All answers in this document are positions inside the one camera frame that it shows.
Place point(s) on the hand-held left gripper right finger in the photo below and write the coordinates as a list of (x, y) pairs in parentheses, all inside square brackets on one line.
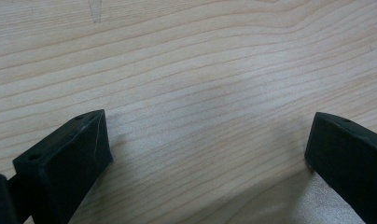
[(348, 158)]

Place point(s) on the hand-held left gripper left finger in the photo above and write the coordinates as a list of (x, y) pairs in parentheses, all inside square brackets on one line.
[(63, 165)]

